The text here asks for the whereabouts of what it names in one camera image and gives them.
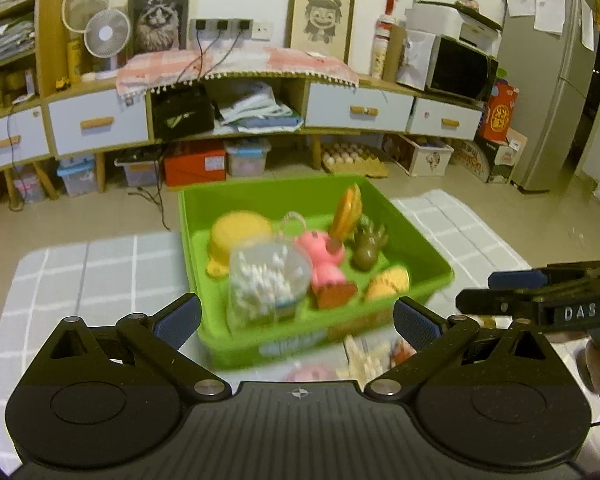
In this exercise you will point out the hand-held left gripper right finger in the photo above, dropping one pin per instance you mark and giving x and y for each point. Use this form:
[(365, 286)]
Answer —
[(415, 322)]

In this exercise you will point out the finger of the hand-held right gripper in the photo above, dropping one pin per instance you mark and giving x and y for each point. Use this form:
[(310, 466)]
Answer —
[(515, 279), (500, 302)]

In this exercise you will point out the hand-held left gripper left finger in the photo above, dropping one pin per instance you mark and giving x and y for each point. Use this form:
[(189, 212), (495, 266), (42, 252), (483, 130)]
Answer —
[(180, 317)]

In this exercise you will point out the green yellow corn toy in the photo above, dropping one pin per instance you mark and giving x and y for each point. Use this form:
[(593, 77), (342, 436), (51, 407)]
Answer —
[(387, 282)]

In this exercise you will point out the brown block toy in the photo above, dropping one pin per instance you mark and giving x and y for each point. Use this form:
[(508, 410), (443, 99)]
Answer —
[(335, 296)]

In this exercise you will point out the olive cactus toy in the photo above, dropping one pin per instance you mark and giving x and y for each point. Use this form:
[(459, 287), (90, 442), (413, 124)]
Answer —
[(367, 247)]

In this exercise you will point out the clear cotton swab container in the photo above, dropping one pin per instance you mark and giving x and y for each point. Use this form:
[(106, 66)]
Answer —
[(267, 280)]

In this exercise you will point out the green plastic box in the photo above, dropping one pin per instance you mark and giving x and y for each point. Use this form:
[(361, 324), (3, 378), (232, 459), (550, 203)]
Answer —
[(200, 220)]

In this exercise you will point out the yellow toy bowl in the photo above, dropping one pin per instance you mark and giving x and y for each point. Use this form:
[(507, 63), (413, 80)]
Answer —
[(237, 235)]

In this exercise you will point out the pink pig toy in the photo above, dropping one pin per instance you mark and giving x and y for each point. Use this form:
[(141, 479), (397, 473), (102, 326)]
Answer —
[(322, 260)]

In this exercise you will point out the orange yellow disc toy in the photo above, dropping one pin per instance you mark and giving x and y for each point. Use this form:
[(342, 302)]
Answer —
[(347, 210)]

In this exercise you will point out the small red brown trinket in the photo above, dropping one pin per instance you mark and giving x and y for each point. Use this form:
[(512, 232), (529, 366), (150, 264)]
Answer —
[(404, 350)]

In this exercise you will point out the beige starfish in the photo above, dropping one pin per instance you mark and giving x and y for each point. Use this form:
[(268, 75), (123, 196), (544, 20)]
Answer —
[(365, 360)]

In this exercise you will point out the grey checkered tablecloth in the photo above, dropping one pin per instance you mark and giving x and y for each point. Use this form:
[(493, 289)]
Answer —
[(80, 280)]

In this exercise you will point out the pink egg capsule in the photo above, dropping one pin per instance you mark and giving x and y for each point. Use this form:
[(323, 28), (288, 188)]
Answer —
[(310, 374)]

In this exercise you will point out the cardboard box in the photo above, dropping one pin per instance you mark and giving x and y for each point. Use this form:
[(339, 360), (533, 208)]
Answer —
[(507, 157)]

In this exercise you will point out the round printed tin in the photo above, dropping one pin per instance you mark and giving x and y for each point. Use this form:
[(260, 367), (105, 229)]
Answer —
[(470, 160)]

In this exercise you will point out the white printed storage box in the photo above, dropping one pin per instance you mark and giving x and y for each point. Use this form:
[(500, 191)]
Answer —
[(427, 157)]

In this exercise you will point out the clear black-lid storage box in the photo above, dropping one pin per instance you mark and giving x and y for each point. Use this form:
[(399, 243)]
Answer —
[(137, 170)]

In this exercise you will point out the orange red box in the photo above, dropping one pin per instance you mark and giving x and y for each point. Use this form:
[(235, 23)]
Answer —
[(195, 162)]

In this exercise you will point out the red orange carton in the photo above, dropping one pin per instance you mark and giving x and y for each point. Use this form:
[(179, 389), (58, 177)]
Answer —
[(497, 115)]

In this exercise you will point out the silver refrigerator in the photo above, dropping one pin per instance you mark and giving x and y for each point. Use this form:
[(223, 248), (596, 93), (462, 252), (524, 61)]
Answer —
[(535, 110)]

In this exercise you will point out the clear blue-lid storage box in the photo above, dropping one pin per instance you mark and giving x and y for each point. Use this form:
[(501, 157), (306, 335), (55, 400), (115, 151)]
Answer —
[(77, 177)]

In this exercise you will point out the clear box with pink contents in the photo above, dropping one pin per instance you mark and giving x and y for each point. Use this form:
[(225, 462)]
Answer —
[(247, 157)]

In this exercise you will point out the egg tray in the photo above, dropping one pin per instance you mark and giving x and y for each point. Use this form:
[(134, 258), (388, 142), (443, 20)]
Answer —
[(352, 157)]

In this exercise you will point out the small clear storage box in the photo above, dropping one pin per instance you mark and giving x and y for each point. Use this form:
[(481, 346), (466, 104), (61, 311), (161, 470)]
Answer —
[(27, 187)]

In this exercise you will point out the black bag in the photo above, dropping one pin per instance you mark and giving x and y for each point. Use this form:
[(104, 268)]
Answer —
[(182, 112)]

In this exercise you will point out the black microwave oven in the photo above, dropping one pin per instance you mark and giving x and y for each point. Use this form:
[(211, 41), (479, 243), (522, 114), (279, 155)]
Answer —
[(460, 70)]

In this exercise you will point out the pile of folded clothes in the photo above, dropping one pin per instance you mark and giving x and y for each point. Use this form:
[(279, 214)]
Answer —
[(257, 110)]

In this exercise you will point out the white packaging bag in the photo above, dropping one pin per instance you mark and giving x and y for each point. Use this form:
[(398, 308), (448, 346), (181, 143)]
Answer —
[(415, 60)]

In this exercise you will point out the small yellow toy car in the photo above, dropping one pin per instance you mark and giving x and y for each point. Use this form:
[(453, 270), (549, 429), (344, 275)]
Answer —
[(63, 83)]

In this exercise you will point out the white orange bottle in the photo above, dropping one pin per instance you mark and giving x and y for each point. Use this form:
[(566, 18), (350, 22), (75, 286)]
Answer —
[(382, 47)]

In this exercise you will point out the white printer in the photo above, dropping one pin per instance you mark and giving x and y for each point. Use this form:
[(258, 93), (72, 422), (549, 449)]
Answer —
[(455, 17)]

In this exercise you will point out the pink checkered cloth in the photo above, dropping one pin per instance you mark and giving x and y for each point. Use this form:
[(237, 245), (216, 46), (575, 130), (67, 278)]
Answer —
[(280, 62)]

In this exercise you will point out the small white fan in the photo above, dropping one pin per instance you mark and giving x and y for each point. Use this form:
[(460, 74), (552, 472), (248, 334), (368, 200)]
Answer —
[(107, 32)]

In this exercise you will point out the framed cat picture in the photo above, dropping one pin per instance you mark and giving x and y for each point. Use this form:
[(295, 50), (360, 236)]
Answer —
[(157, 22)]

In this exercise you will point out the wooden cabinet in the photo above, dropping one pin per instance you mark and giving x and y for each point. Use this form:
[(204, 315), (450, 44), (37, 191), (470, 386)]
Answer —
[(45, 35)]

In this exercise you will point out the framed girl drawing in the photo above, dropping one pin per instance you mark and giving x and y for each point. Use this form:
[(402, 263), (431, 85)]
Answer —
[(320, 17)]

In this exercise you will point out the large white fan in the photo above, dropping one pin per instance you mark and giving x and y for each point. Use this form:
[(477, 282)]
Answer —
[(87, 2)]

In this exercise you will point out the wall power sockets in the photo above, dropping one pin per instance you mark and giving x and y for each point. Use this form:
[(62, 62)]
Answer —
[(220, 27)]

